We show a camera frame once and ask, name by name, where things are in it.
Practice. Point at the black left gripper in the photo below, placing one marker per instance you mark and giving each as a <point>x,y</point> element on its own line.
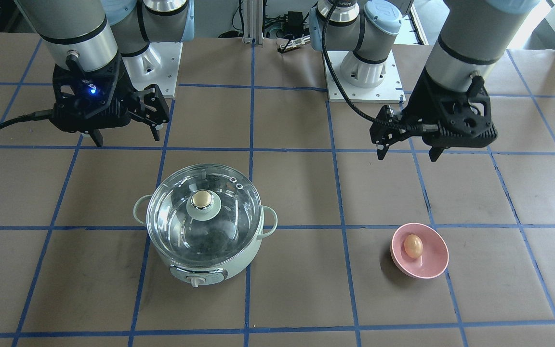
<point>419,100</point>

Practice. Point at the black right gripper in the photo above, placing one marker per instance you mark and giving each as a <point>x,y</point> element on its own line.
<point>124,83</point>

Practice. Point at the brown egg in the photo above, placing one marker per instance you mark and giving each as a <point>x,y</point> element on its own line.
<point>413,246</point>

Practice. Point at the glass pot lid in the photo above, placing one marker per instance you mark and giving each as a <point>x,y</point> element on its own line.
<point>203,214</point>

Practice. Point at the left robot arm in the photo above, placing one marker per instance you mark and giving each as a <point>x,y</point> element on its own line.
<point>473,38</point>

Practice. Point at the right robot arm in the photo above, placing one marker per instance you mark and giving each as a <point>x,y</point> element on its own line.
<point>100,29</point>

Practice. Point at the mint green electric pot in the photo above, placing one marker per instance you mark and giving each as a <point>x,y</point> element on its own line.
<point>213,273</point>

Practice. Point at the pink bowl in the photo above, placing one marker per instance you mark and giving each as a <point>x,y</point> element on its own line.
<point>434,260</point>

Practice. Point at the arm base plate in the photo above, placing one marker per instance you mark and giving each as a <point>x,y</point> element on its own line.
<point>158,65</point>
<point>368,83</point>

